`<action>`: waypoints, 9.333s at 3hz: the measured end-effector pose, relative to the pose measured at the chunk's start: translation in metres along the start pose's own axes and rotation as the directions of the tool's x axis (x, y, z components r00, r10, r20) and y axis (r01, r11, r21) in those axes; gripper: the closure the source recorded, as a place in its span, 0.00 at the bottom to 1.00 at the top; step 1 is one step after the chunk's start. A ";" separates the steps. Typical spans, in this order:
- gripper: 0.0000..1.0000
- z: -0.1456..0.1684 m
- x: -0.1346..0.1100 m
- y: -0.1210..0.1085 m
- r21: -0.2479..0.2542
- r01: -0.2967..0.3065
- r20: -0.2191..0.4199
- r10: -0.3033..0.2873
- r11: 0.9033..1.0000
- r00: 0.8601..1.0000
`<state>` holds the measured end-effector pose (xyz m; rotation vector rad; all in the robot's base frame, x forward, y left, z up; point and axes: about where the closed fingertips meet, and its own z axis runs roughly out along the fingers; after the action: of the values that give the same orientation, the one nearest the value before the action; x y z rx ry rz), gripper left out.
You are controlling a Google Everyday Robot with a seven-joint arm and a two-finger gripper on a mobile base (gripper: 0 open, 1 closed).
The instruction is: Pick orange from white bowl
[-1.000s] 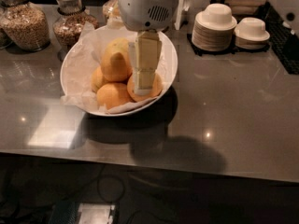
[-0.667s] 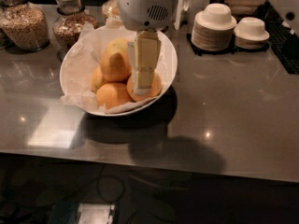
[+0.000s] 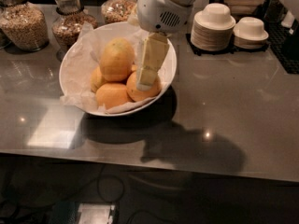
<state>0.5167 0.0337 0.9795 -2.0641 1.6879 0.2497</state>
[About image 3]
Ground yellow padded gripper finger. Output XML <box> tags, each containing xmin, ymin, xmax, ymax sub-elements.
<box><xmin>136</xmin><ymin>33</ymin><xmax>169</xmax><ymax>91</ymax></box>

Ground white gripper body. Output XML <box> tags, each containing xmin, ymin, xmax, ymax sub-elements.
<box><xmin>137</xmin><ymin>0</ymin><xmax>193</xmax><ymax>34</ymax></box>

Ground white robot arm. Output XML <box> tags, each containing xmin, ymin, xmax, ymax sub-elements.
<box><xmin>136</xmin><ymin>0</ymin><xmax>195</xmax><ymax>91</ymax></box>

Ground middle hidden orange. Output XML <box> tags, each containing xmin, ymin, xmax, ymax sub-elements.
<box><xmin>131</xmin><ymin>64</ymin><xmax>137</xmax><ymax>72</ymax></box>

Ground white ceramic bowl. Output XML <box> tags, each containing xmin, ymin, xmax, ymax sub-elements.
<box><xmin>58</xmin><ymin>21</ymin><xmax>178</xmax><ymax>118</ymax></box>

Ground white paper bowl liner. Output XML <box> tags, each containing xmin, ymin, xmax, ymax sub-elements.
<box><xmin>59</xmin><ymin>21</ymin><xmax>166</xmax><ymax>115</ymax></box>

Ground right glass cereal jar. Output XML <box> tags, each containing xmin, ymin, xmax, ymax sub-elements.
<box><xmin>101</xmin><ymin>0</ymin><xmax>136</xmax><ymax>23</ymax></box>

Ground tall stack paper bowls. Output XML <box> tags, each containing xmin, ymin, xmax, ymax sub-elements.
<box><xmin>191</xmin><ymin>3</ymin><xmax>235</xmax><ymax>51</ymax></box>

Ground black rubber mat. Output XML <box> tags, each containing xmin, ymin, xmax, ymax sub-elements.
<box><xmin>185</xmin><ymin>34</ymin><xmax>270</xmax><ymax>56</ymax></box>

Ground middle glass granola jar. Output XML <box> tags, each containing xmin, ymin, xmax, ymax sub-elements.
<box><xmin>51</xmin><ymin>0</ymin><xmax>98</xmax><ymax>52</ymax></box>

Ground short stack paper bowls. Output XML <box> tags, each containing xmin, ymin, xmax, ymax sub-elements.
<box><xmin>233</xmin><ymin>17</ymin><xmax>269</xmax><ymax>49</ymax></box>

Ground large glass cereal jar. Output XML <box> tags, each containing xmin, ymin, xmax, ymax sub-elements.
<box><xmin>0</xmin><ymin>0</ymin><xmax>49</xmax><ymax>52</ymax></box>

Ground grey device under table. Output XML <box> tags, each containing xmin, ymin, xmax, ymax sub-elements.
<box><xmin>50</xmin><ymin>201</ymin><xmax>120</xmax><ymax>224</ymax></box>

